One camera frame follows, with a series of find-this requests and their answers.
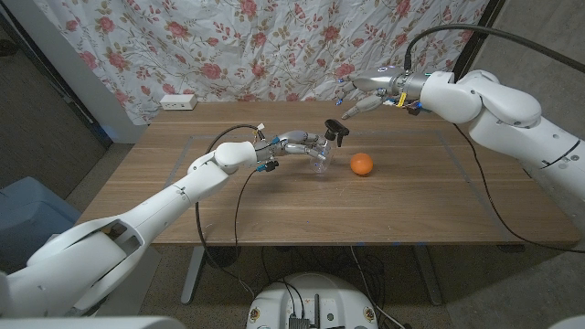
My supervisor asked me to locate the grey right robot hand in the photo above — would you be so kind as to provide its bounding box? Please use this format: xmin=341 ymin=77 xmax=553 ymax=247
xmin=335 ymin=66 xmax=431 ymax=121

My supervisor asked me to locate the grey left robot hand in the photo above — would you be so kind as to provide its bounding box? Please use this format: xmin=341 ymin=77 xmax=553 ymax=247
xmin=255 ymin=130 xmax=331 ymax=161

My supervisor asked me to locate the clear plastic spray bottle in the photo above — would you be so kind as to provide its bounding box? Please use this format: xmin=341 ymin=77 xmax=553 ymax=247
xmin=309 ymin=136 xmax=335 ymax=174

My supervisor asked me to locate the orange fruit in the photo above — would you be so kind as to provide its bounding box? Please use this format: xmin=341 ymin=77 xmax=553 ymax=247
xmin=349 ymin=152 xmax=375 ymax=176

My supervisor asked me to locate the floral print backdrop cloth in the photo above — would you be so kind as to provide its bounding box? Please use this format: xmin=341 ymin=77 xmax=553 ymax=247
xmin=34 ymin=0 xmax=490 ymax=127

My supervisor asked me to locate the black backdrop stand pole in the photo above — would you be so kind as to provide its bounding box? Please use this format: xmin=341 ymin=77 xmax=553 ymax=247
xmin=452 ymin=0 xmax=506 ymax=81

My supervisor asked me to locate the white power strip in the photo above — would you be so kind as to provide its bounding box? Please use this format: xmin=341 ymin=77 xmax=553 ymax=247
xmin=159 ymin=93 xmax=198 ymax=111

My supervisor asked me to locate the black round floor disc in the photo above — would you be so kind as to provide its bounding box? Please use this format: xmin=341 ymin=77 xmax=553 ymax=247
xmin=204 ymin=246 xmax=242 ymax=269

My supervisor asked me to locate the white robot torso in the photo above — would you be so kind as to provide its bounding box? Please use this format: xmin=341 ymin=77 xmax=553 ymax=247
xmin=246 ymin=272 xmax=379 ymax=329

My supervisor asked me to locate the white table leg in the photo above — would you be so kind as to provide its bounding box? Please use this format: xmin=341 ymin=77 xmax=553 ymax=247
xmin=180 ymin=246 xmax=207 ymax=306

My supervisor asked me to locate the grey table leg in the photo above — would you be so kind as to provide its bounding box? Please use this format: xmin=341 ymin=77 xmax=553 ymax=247
xmin=413 ymin=246 xmax=443 ymax=306

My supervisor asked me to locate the blue plastic bin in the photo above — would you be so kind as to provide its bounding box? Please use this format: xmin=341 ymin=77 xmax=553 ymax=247
xmin=0 ymin=176 xmax=83 ymax=271

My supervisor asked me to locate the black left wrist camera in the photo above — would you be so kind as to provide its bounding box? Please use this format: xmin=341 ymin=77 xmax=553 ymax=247
xmin=254 ymin=159 xmax=280 ymax=174

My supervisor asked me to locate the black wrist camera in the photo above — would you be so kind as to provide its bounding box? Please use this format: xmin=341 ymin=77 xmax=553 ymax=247
xmin=404 ymin=102 xmax=431 ymax=117
xmin=254 ymin=159 xmax=280 ymax=174

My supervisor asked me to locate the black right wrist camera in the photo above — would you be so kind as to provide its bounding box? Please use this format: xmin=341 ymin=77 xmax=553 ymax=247
xmin=404 ymin=102 xmax=431 ymax=117

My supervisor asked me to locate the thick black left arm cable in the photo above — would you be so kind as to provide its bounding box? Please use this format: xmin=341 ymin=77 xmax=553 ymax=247
xmin=195 ymin=123 xmax=261 ymax=301

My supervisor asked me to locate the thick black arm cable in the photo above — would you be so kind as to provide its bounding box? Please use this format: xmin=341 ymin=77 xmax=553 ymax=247
xmin=195 ymin=123 xmax=261 ymax=301
xmin=403 ymin=24 xmax=585 ymax=74

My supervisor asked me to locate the thin black left camera cable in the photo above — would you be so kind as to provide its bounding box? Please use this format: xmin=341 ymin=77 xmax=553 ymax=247
xmin=233 ymin=168 xmax=262 ymax=281

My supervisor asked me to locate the thin black camera cable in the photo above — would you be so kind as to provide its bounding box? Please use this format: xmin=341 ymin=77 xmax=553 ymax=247
xmin=233 ymin=168 xmax=262 ymax=281
xmin=452 ymin=122 xmax=585 ymax=255

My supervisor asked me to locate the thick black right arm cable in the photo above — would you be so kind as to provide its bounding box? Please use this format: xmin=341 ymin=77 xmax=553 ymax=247
xmin=403 ymin=24 xmax=585 ymax=74

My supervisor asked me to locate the thin black right camera cable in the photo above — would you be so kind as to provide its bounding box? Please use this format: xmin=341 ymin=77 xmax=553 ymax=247
xmin=452 ymin=122 xmax=585 ymax=255

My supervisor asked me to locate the white floor cable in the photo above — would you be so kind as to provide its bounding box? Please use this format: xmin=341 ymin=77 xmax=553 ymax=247
xmin=349 ymin=246 xmax=406 ymax=329

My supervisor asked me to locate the dark door frame strip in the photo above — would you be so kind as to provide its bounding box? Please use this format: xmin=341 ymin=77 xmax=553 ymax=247
xmin=0 ymin=8 xmax=113 ymax=148

